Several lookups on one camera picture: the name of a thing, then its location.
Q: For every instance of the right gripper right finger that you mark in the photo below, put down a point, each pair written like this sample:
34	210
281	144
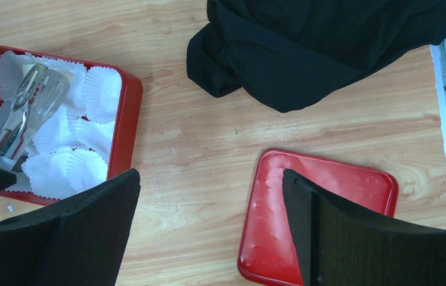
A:
339	242

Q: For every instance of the white chocolate piece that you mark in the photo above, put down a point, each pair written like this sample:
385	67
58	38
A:
68	75

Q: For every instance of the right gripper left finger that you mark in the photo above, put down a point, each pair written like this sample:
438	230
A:
80	240

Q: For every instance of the white paper cup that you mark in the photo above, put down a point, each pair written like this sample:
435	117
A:
101	92
85	170
13	68

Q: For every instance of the black cloth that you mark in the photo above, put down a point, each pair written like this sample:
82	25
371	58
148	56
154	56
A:
289	55

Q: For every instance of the metal tongs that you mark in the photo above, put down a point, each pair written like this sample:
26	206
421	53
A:
37	98

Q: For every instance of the red chocolate box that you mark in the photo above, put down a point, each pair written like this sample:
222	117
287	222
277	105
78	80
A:
123	139

